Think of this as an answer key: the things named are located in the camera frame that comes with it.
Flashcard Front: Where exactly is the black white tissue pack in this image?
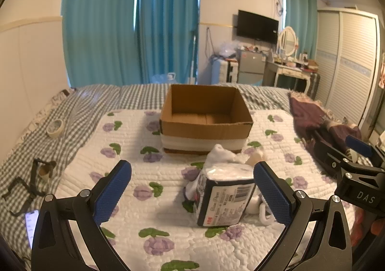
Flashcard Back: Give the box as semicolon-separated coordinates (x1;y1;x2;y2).
194;163;256;227

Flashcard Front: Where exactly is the smartphone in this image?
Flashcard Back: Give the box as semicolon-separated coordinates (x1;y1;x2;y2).
25;210;39;248

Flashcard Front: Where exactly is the purple fringed blanket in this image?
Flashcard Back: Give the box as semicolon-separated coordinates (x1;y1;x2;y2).
289;91;362;153

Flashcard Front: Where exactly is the grey checkered bed sheet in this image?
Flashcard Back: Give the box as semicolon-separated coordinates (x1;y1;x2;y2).
0;83;317;248

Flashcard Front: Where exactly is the masking tape roll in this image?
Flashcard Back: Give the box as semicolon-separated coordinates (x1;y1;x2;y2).
46;119;64;139

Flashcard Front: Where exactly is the white wardrobe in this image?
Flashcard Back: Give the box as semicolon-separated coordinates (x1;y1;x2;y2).
315;7;380;126

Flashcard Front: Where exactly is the white dressing table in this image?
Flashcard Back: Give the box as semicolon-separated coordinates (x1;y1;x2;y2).
262;62;321;98

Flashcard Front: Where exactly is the oval vanity mirror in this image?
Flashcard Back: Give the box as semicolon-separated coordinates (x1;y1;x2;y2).
277;26;298;57

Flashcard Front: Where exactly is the silver mini fridge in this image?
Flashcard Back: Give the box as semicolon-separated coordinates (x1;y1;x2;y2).
237;50;266;86

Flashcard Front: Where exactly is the brown cardboard box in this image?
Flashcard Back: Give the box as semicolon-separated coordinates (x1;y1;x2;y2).
159;84;253;154

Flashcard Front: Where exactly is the white suitcase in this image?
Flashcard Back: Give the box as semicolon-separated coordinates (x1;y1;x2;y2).
211;59;238;85

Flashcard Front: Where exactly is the teal curtain right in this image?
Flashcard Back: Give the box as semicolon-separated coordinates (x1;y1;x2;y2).
285;0;318;59

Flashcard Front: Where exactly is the teal curtain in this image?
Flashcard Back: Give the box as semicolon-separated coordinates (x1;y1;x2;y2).
285;0;318;59
136;0;199;83
61;0;143;87

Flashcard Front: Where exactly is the clear water jug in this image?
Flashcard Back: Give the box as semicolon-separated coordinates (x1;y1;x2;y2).
164;72;177;84

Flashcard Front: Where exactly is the teal curtain left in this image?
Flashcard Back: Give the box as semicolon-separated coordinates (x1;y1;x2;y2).
61;0;143;87

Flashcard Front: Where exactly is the teal curtain middle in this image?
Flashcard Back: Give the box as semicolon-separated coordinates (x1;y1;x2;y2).
136;0;199;83

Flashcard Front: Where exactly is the black strap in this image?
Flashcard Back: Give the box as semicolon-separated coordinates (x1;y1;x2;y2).
1;158;58;218

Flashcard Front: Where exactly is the black wall television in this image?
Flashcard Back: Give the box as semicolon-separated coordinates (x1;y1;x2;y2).
236;10;279;44

